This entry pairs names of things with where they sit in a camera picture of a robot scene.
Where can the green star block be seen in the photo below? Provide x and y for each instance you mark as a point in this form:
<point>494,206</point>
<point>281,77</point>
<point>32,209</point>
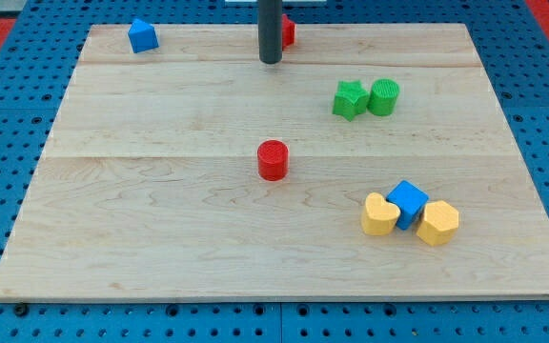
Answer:
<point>350,99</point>

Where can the blue pentagon block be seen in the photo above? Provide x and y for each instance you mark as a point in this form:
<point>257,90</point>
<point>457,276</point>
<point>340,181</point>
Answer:
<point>142,36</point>

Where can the yellow hexagon block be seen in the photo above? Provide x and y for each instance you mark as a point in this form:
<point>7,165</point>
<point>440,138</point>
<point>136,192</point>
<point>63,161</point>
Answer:
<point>438,224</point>

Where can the light wooden board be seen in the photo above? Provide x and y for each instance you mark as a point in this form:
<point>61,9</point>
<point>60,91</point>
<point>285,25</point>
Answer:
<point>148,191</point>

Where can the green cylinder block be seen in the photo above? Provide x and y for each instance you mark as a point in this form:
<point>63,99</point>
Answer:
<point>383,97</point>

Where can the blue cube block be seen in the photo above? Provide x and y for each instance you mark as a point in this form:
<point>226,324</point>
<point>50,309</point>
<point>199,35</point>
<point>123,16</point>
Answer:
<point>410,200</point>

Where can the red block behind rod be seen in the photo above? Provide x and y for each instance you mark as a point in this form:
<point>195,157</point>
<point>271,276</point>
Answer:
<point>288,32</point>

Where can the red cylinder block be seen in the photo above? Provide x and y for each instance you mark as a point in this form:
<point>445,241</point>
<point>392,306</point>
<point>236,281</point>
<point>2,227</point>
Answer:
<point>272,160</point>

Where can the yellow heart block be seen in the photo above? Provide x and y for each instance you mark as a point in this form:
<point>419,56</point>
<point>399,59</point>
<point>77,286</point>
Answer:
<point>379,217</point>

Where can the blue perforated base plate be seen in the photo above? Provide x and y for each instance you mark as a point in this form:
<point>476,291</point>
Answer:
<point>36,62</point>

